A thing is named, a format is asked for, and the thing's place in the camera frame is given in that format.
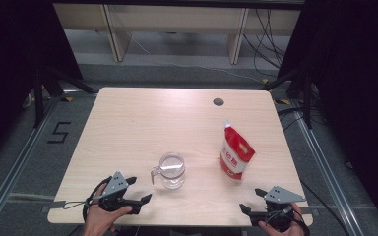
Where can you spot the black metal stand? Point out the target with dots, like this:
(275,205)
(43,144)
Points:
(306,101)
(38,98)

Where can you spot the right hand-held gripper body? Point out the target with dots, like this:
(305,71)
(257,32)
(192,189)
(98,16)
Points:
(282,195)

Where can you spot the beige wooden shelf unit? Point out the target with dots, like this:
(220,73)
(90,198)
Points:
(177,18)

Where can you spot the clear glass jar with lid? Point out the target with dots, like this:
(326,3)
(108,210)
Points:
(172,170)

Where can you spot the grey tape strip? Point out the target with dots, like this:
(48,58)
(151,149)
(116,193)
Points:
(57,205)
(313,211)

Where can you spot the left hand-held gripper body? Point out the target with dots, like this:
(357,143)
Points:
(115,185)

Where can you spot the person's left hand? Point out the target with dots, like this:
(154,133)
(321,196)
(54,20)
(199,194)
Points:
(98,221)

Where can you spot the black tape floor marking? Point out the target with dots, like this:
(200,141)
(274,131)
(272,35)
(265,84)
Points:
(59,132)

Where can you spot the dark curtain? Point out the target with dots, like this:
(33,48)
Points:
(357,82)
(10,65)

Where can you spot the red and white pouch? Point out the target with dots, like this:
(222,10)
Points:
(236,154)

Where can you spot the metal floor rail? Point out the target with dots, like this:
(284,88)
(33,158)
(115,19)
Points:
(19,154)
(321,164)

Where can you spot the person's right hand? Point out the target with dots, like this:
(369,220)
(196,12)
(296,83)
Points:
(285,233)

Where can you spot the yellow and black tape piece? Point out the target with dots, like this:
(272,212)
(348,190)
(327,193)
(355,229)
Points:
(283,102)
(265,80)
(68,99)

